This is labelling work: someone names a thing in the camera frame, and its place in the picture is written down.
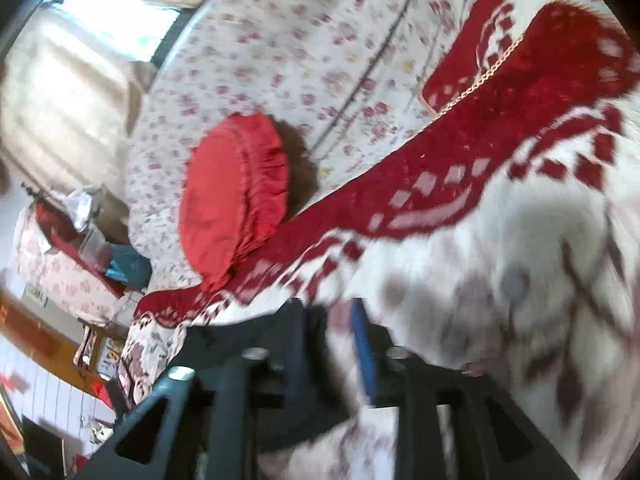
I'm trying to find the teal box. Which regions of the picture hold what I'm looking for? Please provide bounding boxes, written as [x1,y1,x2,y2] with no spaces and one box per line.
[106,241,154,292]

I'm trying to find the thin black cable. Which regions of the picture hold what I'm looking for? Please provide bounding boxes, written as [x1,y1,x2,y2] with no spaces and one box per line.
[310,0,417,153]

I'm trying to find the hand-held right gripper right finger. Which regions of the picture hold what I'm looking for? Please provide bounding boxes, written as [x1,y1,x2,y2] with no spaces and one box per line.
[349,298,568,480]

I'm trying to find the wooden furniture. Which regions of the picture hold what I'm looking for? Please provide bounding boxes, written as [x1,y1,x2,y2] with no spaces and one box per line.
[74,324,127,387]

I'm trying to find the floral cloth cover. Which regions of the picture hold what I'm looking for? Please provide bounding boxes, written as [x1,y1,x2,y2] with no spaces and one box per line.
[14,206,122,327]

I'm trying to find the red and white plush blanket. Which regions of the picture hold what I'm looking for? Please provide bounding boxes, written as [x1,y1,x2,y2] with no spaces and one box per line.
[116,0,640,480]

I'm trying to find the red round ruffled cushion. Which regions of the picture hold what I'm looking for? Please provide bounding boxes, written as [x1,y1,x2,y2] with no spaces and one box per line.
[177,112,292,294]

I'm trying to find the floral quilt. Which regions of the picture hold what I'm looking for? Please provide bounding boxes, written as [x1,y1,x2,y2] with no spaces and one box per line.
[122,0,508,283]

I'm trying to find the clear plastic container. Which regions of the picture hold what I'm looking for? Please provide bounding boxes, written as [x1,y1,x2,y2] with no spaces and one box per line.
[79,229,114,267]

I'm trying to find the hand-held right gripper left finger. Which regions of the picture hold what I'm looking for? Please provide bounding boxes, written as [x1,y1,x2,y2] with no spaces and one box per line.
[75,299,308,480]

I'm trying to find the black pants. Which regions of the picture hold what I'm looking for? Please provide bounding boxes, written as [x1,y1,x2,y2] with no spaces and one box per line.
[175,300,353,456]

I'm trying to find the window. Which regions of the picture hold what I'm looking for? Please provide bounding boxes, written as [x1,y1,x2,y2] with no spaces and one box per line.
[47,0,182,67]

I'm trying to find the crumpled plastic bag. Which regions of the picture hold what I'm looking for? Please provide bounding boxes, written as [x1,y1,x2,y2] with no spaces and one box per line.
[66,184,109,232]

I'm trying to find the beige curtain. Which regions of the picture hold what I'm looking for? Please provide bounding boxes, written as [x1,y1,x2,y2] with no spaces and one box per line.
[0,0,223,198]

